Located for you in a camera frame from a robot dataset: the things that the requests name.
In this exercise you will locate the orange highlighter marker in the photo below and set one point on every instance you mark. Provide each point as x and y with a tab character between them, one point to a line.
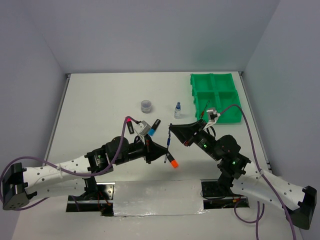
172	161

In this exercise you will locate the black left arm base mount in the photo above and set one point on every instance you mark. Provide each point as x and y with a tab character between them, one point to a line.
101	202

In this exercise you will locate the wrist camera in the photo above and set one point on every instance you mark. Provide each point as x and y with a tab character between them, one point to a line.
142	128
213	116

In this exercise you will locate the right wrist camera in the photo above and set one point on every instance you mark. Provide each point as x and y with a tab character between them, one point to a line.
213	116

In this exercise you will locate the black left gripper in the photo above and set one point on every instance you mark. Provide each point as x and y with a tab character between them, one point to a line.
152	150

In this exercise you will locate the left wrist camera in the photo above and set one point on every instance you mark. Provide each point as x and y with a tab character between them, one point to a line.
142	128

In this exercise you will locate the silver foil sheet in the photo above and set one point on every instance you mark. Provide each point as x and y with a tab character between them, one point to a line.
157	198

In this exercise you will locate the pink highlighter marker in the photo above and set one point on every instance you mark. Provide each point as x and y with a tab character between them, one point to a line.
130	126

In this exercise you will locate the blue highlighter marker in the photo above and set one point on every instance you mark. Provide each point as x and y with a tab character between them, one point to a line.
154	127

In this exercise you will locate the clear paper clip jar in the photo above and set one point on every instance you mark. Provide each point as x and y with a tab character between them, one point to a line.
146	106

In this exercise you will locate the red gel pen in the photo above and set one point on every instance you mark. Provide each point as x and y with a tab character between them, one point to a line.
204	109

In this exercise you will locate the aluminium table edge rail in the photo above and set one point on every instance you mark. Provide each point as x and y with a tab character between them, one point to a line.
56	120

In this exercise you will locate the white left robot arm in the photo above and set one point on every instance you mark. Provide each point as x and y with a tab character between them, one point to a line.
21	185

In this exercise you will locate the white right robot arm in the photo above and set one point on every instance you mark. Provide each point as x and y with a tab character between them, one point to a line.
241	176

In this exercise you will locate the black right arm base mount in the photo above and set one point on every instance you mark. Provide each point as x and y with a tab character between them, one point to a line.
213	198

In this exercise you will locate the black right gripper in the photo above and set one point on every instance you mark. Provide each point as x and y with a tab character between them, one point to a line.
186	131

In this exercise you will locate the small clear spray bottle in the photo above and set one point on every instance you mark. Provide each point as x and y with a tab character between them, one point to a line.
177	110

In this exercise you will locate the green four-compartment bin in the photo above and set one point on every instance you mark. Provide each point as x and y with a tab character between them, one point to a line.
220	89

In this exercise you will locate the blue gel pen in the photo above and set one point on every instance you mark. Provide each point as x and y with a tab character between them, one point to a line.
167	147

